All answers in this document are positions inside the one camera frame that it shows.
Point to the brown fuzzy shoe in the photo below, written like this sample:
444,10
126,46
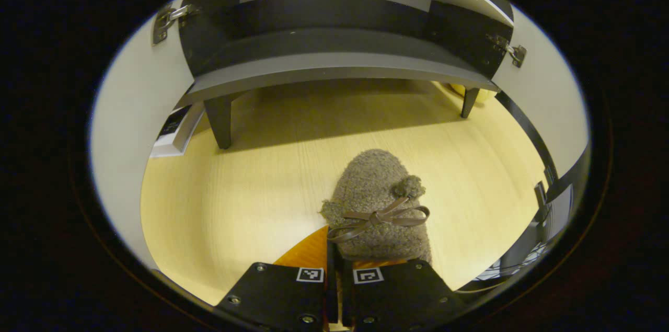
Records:
371,175

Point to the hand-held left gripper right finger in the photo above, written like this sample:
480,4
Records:
402,293

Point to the white shoe cabinet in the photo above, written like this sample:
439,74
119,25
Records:
324,60

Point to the white shoe cabinet door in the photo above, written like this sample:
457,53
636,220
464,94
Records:
120,128
554,102

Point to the metal door hinge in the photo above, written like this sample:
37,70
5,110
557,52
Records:
162,23
515,52

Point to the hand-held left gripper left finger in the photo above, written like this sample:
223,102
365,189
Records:
282,295

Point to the white flat box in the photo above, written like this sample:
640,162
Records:
177,133

